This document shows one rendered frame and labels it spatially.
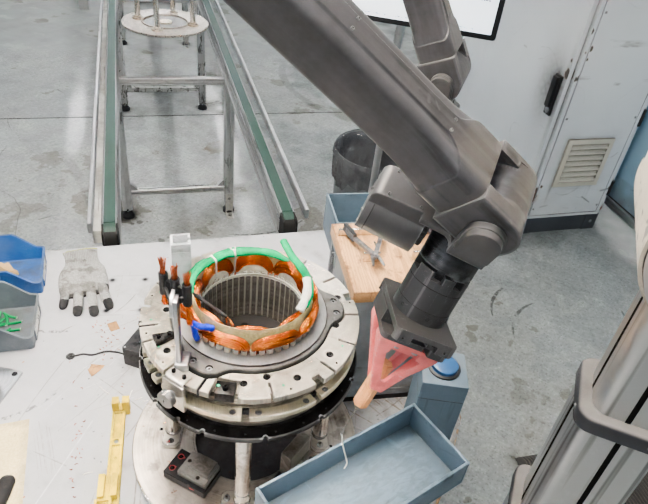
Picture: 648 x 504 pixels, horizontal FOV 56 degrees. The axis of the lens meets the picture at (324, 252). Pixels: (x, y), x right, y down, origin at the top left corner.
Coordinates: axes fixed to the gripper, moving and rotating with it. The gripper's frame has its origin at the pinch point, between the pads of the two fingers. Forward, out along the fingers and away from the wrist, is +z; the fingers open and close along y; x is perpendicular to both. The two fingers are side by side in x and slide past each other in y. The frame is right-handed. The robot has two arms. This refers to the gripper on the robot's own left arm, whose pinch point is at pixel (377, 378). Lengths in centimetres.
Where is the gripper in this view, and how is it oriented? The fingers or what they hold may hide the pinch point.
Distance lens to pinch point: 66.2
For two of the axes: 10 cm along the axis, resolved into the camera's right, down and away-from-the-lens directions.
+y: 0.4, 4.3, -9.0
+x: 9.1, 3.6, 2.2
